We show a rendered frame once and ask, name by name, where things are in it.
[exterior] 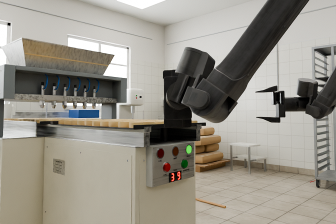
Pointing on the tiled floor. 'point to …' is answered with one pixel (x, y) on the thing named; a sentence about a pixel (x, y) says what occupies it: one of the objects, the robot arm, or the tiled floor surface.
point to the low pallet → (210, 165)
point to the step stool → (247, 155)
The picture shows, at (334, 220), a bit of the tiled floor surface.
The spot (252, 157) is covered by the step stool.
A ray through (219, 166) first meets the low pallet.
